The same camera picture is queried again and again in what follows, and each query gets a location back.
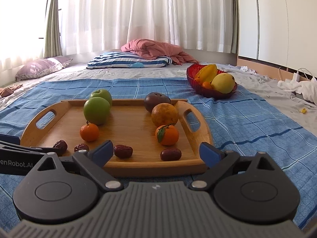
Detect red date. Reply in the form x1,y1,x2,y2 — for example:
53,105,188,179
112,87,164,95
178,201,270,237
114,145,133,159
74,143,90,152
160,148,182,161
53,140,68,156

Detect small mandarin without leaf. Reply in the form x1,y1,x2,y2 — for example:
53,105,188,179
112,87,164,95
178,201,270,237
79,121,99,142

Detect smooth green apple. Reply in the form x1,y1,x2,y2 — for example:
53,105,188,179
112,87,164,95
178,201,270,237
83,97,111,125

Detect small mandarin with leaf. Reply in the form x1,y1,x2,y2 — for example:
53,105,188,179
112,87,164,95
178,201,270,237
155,124,180,146

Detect green apple with stem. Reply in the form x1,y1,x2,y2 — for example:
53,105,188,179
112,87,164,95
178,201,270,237
90,89,112,106

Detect brownish orange fruit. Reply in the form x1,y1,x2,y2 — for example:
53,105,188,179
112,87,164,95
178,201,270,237
151,103,179,127

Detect brown cloth at left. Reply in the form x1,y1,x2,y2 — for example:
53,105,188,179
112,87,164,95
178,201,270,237
0,84,23,98

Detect wooden serving tray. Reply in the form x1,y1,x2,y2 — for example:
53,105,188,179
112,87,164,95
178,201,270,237
20,99,213,177

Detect purple floral pillow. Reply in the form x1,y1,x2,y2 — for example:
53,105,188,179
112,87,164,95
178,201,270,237
15,56,72,81

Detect small orange in bowl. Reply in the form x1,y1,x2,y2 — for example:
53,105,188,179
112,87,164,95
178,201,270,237
201,82,213,90

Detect red glass fruit bowl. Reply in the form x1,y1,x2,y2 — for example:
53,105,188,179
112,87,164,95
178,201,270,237
186,63,238,99

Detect green side curtain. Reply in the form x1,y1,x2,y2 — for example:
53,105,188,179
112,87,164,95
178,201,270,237
43,0,62,58

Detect blue striped pillow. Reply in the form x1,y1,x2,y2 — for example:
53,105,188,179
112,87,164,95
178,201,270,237
87,52,173,69

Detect white crumpled clothes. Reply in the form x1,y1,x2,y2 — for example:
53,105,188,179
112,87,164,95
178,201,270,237
277,80,317,104

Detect pink blanket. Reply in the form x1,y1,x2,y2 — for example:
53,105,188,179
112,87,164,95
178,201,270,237
121,39,198,65

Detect white sheer curtain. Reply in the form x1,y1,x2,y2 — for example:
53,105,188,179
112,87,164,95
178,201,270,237
60,0,233,55

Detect right green curtain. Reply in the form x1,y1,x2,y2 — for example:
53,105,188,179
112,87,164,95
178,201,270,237
231,0,239,54

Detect white wardrobe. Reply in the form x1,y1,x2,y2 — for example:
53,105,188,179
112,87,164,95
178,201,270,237
238,0,316,76

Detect white charger cable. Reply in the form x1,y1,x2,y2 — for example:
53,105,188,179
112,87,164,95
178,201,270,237
277,66,317,83

